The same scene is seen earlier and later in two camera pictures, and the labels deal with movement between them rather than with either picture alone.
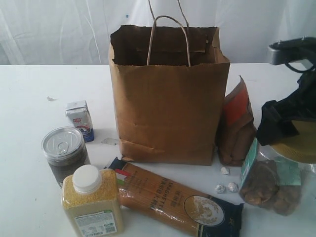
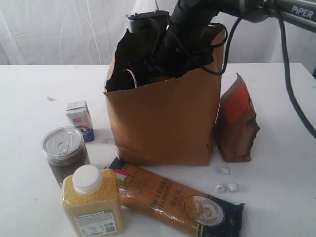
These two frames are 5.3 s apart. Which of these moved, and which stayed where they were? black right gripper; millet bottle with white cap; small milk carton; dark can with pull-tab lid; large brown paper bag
Moved: black right gripper; large brown paper bag
Stayed: millet bottle with white cap; small milk carton; dark can with pull-tab lid
